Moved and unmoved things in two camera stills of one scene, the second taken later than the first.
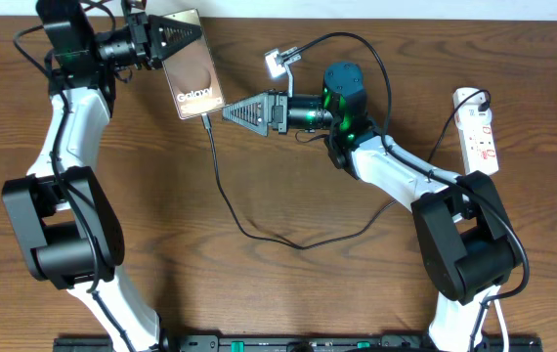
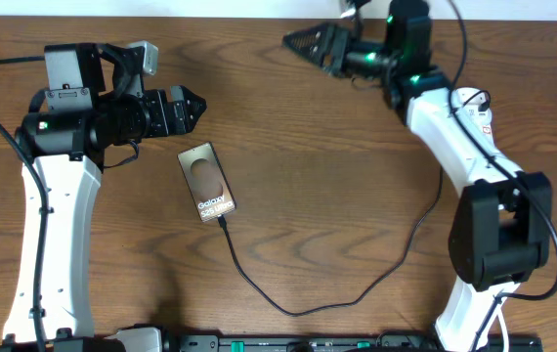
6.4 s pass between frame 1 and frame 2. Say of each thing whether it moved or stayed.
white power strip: stayed
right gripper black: moved
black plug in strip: stayed
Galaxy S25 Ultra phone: moved
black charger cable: moved
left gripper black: moved
